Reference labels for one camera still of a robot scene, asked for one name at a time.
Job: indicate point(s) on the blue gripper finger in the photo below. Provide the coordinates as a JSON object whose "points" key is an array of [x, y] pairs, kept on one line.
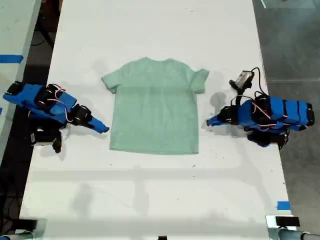
{"points": [[216, 123], [98, 128], [98, 122], [217, 118]]}

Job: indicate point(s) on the pale green T-shirt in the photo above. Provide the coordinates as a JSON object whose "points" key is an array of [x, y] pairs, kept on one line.
{"points": [[155, 107]]}

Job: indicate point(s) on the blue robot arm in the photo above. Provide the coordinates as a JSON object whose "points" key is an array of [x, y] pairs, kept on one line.
{"points": [[287, 112], [30, 98]]}

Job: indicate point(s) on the long blue tape strip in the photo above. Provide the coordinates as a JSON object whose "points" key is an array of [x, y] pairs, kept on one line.
{"points": [[11, 59]]}

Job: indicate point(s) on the short blue tape strip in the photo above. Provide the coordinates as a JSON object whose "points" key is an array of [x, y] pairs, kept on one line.
{"points": [[283, 205]]}

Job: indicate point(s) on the white side table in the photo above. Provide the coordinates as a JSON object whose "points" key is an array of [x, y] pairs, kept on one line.
{"points": [[15, 30]]}

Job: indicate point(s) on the grey box with black lid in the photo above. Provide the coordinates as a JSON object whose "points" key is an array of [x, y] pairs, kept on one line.
{"points": [[30, 223]]}

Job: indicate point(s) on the white box with black lid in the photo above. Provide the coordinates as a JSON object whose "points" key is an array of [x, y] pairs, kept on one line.
{"points": [[287, 221]]}

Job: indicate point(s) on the small black clip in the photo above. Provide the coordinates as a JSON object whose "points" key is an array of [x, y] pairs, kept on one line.
{"points": [[162, 238]]}

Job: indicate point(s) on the black camera stalk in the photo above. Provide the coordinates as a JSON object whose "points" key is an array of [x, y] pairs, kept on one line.
{"points": [[57, 143], [237, 96]]}

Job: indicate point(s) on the silver and black camera box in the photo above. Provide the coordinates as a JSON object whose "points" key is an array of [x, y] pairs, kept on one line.
{"points": [[243, 78]]}

